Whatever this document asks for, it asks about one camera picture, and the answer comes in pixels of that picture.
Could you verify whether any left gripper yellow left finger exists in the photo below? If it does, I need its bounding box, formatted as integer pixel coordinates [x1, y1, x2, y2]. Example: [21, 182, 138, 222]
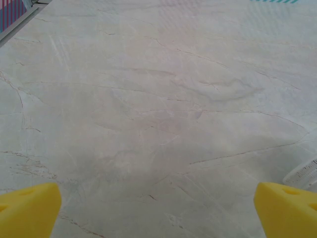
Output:
[0, 182, 62, 238]

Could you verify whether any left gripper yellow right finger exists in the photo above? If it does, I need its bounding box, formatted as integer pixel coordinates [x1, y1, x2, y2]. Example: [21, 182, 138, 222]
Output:
[253, 182, 317, 238]

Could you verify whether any clear bottle with white label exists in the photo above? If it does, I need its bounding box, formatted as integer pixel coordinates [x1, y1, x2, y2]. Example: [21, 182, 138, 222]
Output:
[283, 158, 317, 193]

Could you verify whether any aluminium side rail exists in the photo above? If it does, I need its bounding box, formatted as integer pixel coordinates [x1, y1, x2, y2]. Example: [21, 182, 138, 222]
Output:
[0, 0, 54, 48]

